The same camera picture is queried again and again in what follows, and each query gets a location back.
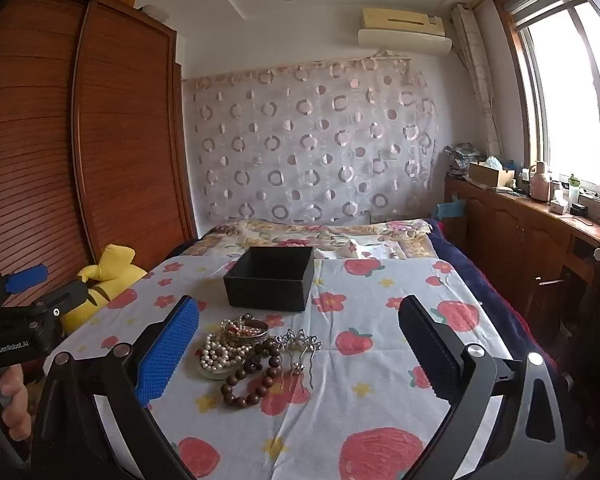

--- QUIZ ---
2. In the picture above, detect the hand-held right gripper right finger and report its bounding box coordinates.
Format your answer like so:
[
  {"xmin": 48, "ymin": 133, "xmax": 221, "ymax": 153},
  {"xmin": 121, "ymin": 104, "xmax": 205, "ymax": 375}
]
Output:
[{"xmin": 397, "ymin": 295, "xmax": 568, "ymax": 480}]

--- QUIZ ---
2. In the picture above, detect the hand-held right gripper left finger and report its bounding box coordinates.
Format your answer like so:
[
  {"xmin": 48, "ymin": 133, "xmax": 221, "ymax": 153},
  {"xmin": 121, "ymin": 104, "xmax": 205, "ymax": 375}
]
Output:
[{"xmin": 30, "ymin": 295, "xmax": 201, "ymax": 480}]

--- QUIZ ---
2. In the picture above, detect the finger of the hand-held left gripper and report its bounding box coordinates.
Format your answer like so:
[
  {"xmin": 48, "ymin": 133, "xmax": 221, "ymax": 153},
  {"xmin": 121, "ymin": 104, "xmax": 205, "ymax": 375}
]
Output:
[
  {"xmin": 27, "ymin": 281, "xmax": 89, "ymax": 317},
  {"xmin": 0, "ymin": 263, "xmax": 49, "ymax": 311}
]

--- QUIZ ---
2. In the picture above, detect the pale green jade bangle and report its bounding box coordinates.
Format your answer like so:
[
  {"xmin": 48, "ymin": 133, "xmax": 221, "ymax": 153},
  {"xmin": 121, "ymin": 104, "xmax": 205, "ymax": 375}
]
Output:
[{"xmin": 196, "ymin": 355, "xmax": 237, "ymax": 381}]

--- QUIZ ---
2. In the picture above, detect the white pearl necklace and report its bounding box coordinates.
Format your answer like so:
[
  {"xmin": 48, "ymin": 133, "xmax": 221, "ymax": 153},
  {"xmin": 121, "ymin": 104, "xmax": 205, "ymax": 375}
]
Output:
[{"xmin": 198, "ymin": 317, "xmax": 247, "ymax": 372}]

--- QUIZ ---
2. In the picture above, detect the black box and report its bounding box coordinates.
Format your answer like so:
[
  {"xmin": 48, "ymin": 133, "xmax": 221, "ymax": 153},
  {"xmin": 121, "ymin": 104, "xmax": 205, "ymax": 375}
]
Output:
[{"xmin": 223, "ymin": 245, "xmax": 315, "ymax": 314}]

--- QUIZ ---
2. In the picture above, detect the person's left hand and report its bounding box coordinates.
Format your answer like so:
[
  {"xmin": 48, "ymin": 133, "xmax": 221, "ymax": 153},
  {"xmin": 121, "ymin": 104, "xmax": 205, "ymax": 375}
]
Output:
[{"xmin": 0, "ymin": 362, "xmax": 32, "ymax": 442}]

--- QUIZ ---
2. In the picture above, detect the yellow plush toy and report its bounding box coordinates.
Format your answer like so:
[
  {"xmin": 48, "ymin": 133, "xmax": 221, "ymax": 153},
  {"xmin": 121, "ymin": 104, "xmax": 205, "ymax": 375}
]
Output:
[{"xmin": 60, "ymin": 244, "xmax": 149, "ymax": 334}]

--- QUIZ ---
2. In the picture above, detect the metal bangle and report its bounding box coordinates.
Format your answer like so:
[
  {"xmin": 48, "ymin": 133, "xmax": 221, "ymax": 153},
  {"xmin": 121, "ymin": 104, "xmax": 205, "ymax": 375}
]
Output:
[{"xmin": 221, "ymin": 315, "xmax": 271, "ymax": 350}]

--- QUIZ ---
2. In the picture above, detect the strawberry print sheet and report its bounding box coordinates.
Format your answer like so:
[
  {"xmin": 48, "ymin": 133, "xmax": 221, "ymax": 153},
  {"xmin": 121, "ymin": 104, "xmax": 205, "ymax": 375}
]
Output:
[{"xmin": 42, "ymin": 254, "xmax": 514, "ymax": 480}]

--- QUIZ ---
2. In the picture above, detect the dark blue blanket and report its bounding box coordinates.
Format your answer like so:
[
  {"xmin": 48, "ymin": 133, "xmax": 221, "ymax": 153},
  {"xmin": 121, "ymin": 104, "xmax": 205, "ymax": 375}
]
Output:
[{"xmin": 424, "ymin": 218, "xmax": 577, "ymax": 413}]

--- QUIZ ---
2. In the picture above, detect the silver hairpin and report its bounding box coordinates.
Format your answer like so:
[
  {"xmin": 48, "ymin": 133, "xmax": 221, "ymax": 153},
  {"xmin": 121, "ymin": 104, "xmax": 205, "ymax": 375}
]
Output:
[{"xmin": 286, "ymin": 359, "xmax": 315, "ymax": 391}]

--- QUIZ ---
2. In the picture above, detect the silver hair comb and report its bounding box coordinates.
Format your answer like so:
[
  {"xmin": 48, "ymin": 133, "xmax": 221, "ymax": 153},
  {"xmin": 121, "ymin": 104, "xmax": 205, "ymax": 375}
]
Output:
[{"xmin": 274, "ymin": 328, "xmax": 324, "ymax": 362}]

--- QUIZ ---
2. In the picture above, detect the blue paper bag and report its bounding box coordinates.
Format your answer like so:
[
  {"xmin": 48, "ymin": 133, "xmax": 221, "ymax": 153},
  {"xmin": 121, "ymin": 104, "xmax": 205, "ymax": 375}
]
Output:
[{"xmin": 435, "ymin": 199, "xmax": 469, "ymax": 221}]

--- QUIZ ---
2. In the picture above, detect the wooden side cabinet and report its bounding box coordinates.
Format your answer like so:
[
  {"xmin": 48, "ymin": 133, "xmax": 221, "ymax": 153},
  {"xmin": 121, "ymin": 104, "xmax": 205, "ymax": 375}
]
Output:
[{"xmin": 442, "ymin": 175, "xmax": 600, "ymax": 343}]

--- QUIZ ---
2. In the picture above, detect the dark wooden chair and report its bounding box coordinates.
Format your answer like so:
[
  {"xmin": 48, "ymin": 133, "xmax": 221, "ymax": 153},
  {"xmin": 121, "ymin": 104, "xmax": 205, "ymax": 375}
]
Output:
[{"xmin": 527, "ymin": 250, "xmax": 600, "ymax": 441}]

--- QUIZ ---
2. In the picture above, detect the floral quilt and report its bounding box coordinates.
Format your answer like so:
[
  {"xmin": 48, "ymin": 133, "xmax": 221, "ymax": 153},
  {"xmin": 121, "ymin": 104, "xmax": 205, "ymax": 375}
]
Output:
[{"xmin": 197, "ymin": 218, "xmax": 438, "ymax": 261}]

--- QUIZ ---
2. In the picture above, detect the wooden wardrobe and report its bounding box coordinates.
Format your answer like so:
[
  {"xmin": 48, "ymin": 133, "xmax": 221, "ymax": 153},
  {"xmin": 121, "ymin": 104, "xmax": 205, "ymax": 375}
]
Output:
[{"xmin": 0, "ymin": 0, "xmax": 199, "ymax": 312}]

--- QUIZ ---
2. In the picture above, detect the cardboard box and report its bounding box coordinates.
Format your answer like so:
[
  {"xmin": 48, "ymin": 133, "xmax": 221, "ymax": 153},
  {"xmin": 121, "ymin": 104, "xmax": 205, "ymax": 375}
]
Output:
[{"xmin": 468, "ymin": 161, "xmax": 516, "ymax": 189}]

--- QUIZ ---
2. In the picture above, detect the stack of magazines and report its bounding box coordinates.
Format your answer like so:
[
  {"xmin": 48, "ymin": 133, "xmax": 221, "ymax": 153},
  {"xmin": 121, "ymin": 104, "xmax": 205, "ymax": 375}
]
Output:
[{"xmin": 443, "ymin": 142, "xmax": 484, "ymax": 176}]

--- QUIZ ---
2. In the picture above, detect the pink thermos jug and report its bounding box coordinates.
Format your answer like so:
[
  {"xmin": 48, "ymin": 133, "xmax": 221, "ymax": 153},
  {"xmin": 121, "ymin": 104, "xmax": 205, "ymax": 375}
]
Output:
[{"xmin": 528, "ymin": 160, "xmax": 551, "ymax": 200}]

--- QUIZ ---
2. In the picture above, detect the sheer circle pattern curtain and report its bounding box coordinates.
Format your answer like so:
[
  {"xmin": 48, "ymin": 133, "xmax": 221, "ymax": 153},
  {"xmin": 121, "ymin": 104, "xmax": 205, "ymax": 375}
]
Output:
[{"xmin": 182, "ymin": 55, "xmax": 439, "ymax": 226}]

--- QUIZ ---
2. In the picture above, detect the patterned rolled curtain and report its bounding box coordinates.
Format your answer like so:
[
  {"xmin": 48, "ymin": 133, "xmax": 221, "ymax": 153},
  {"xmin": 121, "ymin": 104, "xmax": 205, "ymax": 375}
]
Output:
[{"xmin": 452, "ymin": 3, "xmax": 504, "ymax": 159}]

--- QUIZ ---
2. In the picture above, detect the window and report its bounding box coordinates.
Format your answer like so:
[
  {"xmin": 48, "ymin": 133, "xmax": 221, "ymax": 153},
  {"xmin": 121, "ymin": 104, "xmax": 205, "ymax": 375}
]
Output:
[{"xmin": 494, "ymin": 0, "xmax": 600, "ymax": 202}]

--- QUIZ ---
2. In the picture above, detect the brown wooden bead bracelet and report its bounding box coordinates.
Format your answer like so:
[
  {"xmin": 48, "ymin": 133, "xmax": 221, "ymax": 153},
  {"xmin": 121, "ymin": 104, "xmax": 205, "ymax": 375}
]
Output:
[{"xmin": 220, "ymin": 360, "xmax": 281, "ymax": 410}]

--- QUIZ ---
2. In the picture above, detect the dark wooden bead bracelet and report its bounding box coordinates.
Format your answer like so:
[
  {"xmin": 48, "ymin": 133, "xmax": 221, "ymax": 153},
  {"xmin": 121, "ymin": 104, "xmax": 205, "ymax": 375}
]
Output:
[{"xmin": 242, "ymin": 337, "xmax": 284, "ymax": 377}]

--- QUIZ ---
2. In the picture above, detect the wall air conditioner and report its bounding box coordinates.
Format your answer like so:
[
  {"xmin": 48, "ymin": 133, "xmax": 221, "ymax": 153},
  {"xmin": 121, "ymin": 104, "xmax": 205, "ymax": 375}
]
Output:
[{"xmin": 357, "ymin": 7, "xmax": 454, "ymax": 56}]

